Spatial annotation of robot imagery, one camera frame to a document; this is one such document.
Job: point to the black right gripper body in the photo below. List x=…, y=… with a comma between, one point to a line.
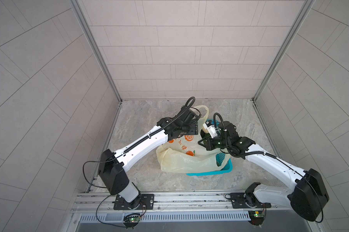
x=218, y=142

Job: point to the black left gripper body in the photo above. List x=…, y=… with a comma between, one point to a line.
x=189, y=128

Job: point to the cream printed plastic bag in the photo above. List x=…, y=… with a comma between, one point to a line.
x=176, y=156

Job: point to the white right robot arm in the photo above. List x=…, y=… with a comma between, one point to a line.
x=304, y=190

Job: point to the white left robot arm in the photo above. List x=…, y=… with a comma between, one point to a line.
x=113, y=166

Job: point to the teal plastic basket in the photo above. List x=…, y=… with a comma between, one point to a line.
x=218, y=161

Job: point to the right green circuit board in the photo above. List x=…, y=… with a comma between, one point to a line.
x=257, y=217

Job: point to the green circuit board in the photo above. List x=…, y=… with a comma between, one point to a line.
x=131, y=220
x=257, y=217

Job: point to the left green circuit board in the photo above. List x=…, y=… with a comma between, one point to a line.
x=131, y=220

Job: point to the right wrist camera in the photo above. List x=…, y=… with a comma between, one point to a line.
x=210, y=128

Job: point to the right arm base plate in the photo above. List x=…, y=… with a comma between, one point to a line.
x=241, y=200

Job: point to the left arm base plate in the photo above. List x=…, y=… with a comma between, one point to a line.
x=142, y=201

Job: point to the aluminium mounting rail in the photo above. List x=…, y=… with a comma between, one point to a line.
x=171, y=201

